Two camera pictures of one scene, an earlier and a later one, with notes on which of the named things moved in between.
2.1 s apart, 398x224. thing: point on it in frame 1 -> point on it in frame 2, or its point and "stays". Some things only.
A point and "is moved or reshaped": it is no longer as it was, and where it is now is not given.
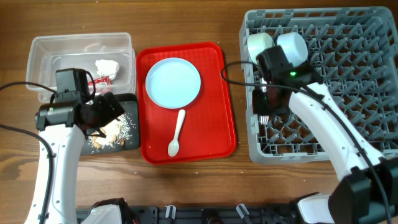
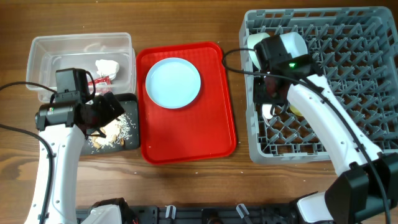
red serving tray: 208,132 stays
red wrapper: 102,81 stays
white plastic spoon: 174,147 is moved or reshaped
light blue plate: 173,83 stays
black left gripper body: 102,111 stays
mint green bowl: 257,42 is moved or reshaped
